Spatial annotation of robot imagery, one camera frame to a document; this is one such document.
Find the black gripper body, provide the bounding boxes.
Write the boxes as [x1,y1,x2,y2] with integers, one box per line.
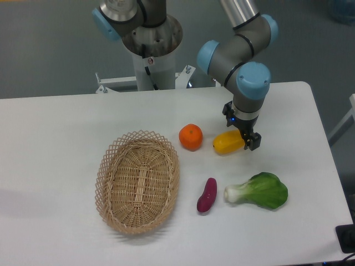
[229,110,260,135]

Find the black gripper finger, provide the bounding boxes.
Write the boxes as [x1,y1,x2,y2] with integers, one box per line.
[222,101,235,127]
[240,129,261,151]

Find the yellow mango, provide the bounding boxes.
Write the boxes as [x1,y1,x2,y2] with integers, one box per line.
[213,130,245,155]

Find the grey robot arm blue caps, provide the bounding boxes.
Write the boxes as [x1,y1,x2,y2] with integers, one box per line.
[92,1,278,150]

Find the orange tangerine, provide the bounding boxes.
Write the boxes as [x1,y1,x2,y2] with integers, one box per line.
[179,124,203,151]

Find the green bok choy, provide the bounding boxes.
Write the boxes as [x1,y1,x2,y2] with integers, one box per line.
[224,172,288,209]

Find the purple sweet potato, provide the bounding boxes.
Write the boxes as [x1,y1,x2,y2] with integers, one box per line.
[196,178,217,213]

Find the woven wicker basket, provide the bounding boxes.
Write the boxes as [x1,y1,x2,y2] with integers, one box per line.
[95,130,180,234]

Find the black box at table edge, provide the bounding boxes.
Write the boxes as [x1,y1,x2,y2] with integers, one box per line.
[335,224,354,254]

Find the black cable on pedestal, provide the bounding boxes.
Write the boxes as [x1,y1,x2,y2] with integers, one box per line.
[141,44,159,91]

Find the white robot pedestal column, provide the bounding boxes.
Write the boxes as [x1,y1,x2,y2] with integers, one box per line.
[123,13,184,91]

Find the white table leg frame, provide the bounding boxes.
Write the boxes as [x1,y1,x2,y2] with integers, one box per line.
[327,94,354,146]

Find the white metal base frame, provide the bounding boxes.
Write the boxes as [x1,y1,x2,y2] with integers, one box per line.
[95,65,221,94]

